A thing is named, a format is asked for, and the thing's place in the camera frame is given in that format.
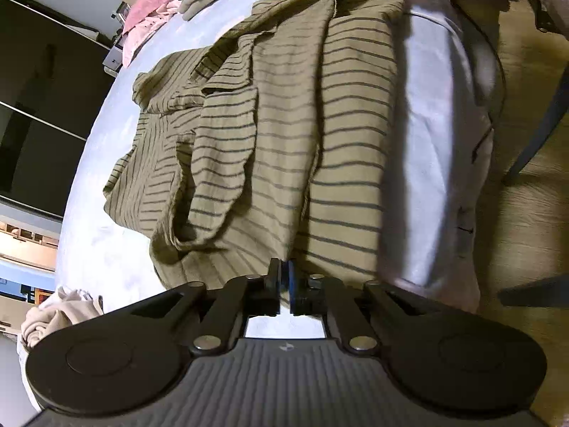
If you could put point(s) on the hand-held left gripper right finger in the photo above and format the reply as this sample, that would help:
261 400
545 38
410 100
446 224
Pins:
292 280

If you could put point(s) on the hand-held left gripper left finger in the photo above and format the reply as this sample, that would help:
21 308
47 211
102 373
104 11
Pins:
274 282

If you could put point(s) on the brown striped shirt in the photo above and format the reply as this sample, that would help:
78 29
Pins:
289 120

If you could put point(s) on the light pink cloth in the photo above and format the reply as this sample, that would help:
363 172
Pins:
146 31

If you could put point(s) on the beige garment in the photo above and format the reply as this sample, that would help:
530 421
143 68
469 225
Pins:
58 311

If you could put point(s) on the orange stool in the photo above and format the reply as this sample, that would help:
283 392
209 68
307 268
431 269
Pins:
44 296

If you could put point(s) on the small bedside table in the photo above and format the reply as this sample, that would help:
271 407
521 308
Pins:
113 55

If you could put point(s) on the cream room door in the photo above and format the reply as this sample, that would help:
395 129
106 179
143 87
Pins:
31 255

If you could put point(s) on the black wardrobe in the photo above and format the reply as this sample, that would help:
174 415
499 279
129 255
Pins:
35 98

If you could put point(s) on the dark metal chair frame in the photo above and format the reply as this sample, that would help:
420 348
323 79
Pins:
533 142

